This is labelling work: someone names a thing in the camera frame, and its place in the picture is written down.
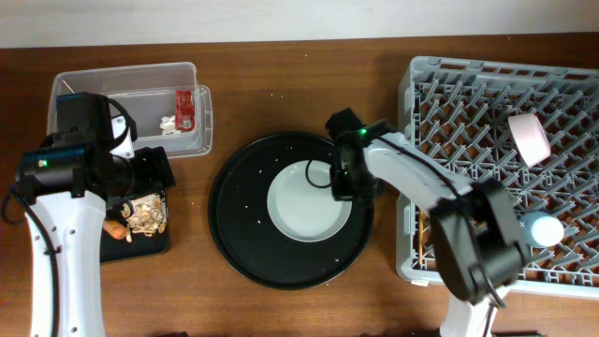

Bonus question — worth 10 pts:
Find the grey plate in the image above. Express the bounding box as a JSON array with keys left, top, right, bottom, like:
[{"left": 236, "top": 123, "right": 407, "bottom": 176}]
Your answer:
[{"left": 267, "top": 160, "right": 352, "bottom": 243}]

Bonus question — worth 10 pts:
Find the red snack wrapper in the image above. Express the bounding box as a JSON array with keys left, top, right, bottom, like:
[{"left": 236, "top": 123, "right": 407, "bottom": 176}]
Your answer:
[{"left": 175, "top": 90, "right": 196, "bottom": 132}]

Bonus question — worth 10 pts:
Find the orange carrot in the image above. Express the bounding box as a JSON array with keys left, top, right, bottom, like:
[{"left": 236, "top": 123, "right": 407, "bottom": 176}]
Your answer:
[{"left": 103, "top": 220, "right": 127, "bottom": 240}]

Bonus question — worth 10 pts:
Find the wooden chopstick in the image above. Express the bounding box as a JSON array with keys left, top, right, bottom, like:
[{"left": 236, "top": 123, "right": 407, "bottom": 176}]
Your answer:
[{"left": 417, "top": 209, "right": 426, "bottom": 268}]

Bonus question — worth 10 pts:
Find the round black serving tray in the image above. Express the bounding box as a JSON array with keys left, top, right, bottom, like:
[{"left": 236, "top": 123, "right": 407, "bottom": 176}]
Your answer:
[{"left": 209, "top": 132, "right": 374, "bottom": 290}]

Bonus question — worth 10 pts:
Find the pink bowl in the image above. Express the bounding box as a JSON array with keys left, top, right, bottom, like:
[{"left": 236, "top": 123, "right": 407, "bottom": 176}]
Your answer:
[{"left": 507, "top": 113, "right": 551, "bottom": 168}]

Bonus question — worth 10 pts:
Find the light blue cup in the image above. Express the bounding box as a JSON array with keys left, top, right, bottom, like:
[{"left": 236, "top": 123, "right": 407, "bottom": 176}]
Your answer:
[{"left": 519, "top": 211, "right": 564, "bottom": 248}]

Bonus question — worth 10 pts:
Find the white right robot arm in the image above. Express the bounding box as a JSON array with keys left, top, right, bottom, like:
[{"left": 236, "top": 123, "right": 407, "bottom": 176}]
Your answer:
[{"left": 326, "top": 109, "right": 531, "bottom": 336}]

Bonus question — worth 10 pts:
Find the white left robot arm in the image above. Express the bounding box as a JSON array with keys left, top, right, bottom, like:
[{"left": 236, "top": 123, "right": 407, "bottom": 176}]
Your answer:
[{"left": 8, "top": 92, "right": 176, "bottom": 336}]

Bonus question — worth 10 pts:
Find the clear plastic waste bin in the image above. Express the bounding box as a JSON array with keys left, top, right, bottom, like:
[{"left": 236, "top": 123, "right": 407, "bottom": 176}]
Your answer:
[{"left": 47, "top": 62, "right": 213, "bottom": 159}]

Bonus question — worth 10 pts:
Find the grey dishwasher rack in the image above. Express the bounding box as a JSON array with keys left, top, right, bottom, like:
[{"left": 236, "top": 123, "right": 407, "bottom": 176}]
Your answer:
[{"left": 398, "top": 56, "right": 598, "bottom": 300}]

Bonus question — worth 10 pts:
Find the peanut shells and rice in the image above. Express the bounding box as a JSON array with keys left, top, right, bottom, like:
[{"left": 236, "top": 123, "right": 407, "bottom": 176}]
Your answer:
[{"left": 121, "top": 193, "right": 168, "bottom": 242}]

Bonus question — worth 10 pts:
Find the crumpled white tissue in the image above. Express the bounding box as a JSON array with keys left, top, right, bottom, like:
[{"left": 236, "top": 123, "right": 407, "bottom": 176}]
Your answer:
[{"left": 160, "top": 115, "right": 180, "bottom": 135}]

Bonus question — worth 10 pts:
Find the black rectangular tray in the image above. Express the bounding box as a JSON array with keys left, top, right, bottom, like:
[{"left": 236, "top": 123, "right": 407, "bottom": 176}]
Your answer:
[{"left": 100, "top": 191, "right": 170, "bottom": 263}]

